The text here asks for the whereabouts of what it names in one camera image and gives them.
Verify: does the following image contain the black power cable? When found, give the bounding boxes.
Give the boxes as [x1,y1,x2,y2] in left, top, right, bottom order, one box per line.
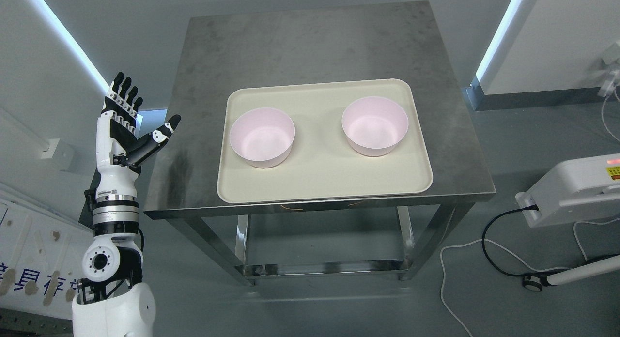
[481,205,620,278]

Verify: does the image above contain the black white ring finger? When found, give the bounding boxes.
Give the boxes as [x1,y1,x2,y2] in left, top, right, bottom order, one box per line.
[115,76,132,116]

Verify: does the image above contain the white wall box left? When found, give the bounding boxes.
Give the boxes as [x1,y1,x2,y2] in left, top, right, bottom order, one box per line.
[40,138,75,171]

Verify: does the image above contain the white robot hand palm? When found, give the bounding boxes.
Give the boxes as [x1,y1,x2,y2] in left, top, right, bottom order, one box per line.
[96,110,137,178]

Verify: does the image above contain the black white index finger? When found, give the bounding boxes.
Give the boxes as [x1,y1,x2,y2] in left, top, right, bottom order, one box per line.
[129,97,142,134]

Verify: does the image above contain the pink bowl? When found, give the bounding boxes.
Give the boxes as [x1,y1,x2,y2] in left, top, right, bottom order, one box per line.
[341,96,409,157]
[229,107,296,169]

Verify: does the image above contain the white floor cable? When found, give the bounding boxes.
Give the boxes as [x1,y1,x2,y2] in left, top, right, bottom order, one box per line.
[439,216,620,337]

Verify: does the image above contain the beige plastic tray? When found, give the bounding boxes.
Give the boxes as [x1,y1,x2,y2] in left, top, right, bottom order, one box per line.
[217,78,433,204]

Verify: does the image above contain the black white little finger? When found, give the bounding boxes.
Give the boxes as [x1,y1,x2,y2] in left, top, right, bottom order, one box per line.
[103,72,124,112]

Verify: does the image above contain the white stand leg with caster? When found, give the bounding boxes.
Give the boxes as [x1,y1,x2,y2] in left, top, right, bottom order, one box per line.
[521,255,620,291]

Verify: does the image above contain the white board with blue characters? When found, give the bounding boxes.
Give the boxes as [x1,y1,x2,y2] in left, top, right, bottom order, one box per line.
[0,191,93,320]

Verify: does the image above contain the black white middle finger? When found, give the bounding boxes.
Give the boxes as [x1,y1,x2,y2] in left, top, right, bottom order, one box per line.
[123,86,138,123]

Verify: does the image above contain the stainless steel table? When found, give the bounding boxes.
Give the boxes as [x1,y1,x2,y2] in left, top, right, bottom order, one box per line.
[144,1,496,285]

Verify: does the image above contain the white machine with red light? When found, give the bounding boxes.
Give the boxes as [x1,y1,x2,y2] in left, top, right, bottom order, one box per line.
[515,153,620,228]

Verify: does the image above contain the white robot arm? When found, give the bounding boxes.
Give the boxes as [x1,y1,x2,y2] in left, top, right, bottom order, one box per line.
[72,72,181,337]

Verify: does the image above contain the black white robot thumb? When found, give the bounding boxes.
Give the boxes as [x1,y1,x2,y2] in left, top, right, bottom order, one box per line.
[114,114,182,167]

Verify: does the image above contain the white wall plug adapter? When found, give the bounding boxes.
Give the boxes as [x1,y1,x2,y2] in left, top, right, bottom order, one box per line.
[597,41,620,97]

